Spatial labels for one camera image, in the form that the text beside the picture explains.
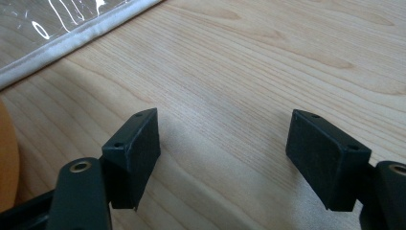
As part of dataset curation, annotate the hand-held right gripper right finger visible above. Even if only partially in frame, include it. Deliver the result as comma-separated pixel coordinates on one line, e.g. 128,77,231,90
285,108,372,212

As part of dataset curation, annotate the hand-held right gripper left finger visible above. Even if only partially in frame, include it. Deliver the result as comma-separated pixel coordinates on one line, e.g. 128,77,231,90
101,107,162,211

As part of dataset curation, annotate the orange plush toy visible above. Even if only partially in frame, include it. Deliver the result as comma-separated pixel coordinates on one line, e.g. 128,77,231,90
0,98,21,214

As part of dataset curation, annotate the transparent bag with white trim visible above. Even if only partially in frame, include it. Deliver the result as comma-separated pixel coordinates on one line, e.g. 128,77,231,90
0,0,164,91

